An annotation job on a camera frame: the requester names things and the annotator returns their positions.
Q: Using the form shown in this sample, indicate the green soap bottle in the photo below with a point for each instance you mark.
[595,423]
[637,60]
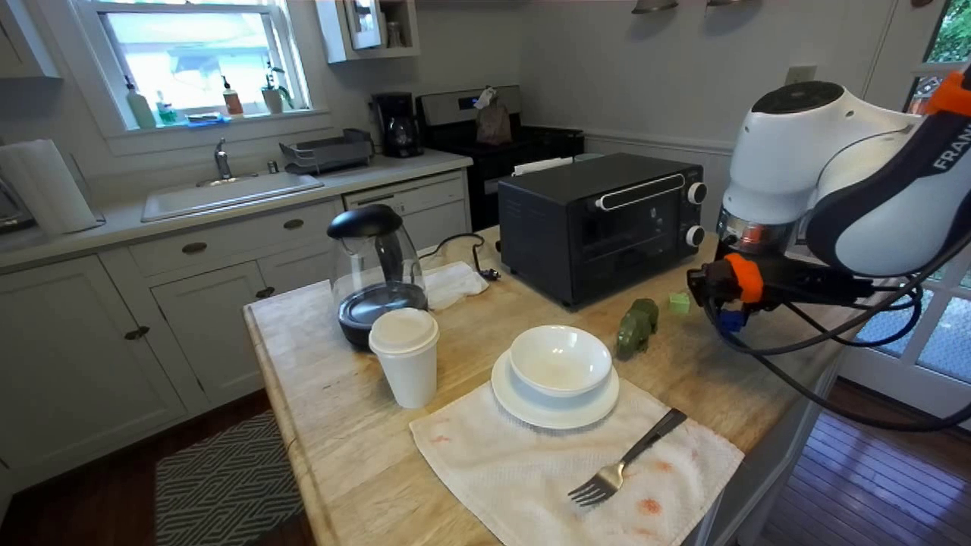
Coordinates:
[142,110]

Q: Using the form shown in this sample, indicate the grey patterned rug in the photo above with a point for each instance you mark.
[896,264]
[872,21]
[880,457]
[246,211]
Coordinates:
[228,486]

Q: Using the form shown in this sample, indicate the white wall cabinet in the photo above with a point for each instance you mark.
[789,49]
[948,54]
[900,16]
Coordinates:
[366,25]

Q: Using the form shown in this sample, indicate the small green toy block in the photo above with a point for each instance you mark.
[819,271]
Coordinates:
[681,305]

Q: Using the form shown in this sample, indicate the small potted plant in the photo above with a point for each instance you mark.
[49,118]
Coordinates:
[275,96]

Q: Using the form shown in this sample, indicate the metal fork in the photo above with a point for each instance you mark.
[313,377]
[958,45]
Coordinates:
[627,458]

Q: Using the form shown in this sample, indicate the black toaster oven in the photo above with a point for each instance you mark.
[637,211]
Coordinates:
[566,231]

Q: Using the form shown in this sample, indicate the orange bottle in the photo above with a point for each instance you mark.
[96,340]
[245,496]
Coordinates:
[232,97]

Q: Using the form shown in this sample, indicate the white kitchen sink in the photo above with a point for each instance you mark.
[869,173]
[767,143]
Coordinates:
[228,194]

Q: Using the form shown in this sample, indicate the blue sponge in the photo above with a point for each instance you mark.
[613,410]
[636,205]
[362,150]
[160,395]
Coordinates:
[204,118]

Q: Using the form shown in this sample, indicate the white bowl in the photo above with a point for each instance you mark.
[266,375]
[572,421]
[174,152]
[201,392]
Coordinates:
[560,360]

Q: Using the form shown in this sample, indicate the white counter base cabinets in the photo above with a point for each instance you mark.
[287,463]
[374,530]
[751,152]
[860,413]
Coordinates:
[91,335]

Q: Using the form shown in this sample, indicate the kitchen window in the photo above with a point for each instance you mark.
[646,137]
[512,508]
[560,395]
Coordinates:
[193,56]

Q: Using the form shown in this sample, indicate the white glass door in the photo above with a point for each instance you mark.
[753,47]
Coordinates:
[945,345]

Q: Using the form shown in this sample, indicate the white plate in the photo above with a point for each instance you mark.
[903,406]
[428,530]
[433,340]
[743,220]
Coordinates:
[549,417]

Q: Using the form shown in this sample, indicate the white wooden-top kitchen island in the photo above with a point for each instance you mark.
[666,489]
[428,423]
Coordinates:
[335,426]

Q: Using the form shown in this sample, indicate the metal faucet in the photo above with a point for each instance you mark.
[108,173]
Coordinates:
[222,162]

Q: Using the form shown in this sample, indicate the white paper napkin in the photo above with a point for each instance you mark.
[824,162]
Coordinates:
[450,282]

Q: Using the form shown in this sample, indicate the glass kettle with black lid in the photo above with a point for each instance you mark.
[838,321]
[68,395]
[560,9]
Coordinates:
[378,293]

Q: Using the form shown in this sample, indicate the blue toy building block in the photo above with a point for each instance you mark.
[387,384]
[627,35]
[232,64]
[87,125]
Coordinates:
[731,321]

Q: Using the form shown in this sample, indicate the white paper cup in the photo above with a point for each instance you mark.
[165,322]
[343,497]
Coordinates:
[405,360]

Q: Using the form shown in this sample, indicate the white paper towel roll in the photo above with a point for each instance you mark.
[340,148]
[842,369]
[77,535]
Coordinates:
[47,185]

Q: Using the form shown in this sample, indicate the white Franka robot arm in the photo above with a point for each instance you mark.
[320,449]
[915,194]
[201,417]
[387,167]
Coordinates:
[808,152]

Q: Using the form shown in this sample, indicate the black coffee maker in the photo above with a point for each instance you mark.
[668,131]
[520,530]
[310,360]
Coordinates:
[397,125]

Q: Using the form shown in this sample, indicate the grey dish rack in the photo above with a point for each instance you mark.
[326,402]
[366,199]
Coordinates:
[326,152]

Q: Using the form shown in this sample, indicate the white stained cloth towel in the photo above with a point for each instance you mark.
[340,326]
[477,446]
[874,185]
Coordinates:
[505,473]

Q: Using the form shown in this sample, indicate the green plush toy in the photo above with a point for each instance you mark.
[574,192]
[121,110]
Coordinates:
[637,329]

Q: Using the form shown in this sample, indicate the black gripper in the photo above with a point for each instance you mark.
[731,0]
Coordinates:
[779,286]

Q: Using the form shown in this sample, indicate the black kitchen stove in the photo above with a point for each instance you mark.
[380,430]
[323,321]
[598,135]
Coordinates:
[457,152]

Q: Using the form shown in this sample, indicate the brown paper bag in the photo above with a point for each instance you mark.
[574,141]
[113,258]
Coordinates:
[492,118]

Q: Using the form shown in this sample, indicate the wall light switch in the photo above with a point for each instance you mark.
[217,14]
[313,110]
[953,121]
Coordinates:
[803,73]

